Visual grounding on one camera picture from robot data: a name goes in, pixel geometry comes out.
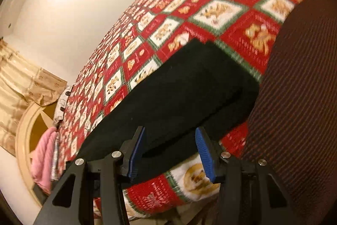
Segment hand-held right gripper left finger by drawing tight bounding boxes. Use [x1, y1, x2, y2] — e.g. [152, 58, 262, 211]
[34, 126, 146, 225]

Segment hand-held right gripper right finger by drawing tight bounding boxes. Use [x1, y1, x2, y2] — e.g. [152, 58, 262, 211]
[195, 127, 298, 225]

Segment black pants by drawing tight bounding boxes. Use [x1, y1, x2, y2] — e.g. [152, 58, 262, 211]
[76, 39, 260, 181]

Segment pink folded quilt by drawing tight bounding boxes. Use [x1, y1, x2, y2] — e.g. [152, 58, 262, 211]
[30, 127, 58, 192]

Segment person's dark striped clothing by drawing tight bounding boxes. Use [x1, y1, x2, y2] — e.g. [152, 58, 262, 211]
[241, 0, 337, 225]

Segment cream wooden headboard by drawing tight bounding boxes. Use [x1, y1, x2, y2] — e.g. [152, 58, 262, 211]
[16, 102, 57, 207]

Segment red checked printed blanket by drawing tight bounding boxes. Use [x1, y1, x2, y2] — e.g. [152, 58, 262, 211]
[54, 0, 311, 223]

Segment beige patterned curtain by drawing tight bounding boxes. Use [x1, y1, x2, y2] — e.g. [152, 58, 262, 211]
[0, 39, 67, 154]

